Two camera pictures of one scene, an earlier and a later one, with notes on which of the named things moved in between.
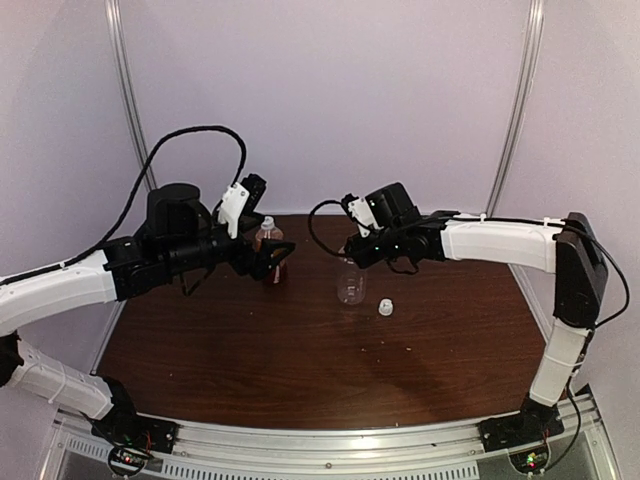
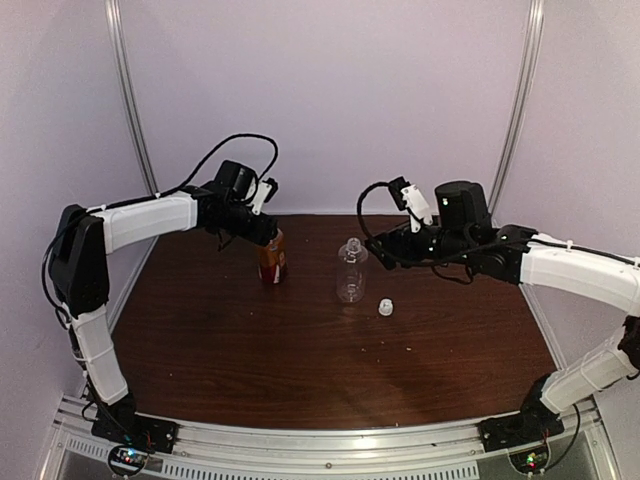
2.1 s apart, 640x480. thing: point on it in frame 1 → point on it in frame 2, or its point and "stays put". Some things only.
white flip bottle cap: [385, 307] stays put
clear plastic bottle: [352, 283] stays put
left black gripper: [260, 265] → [262, 233]
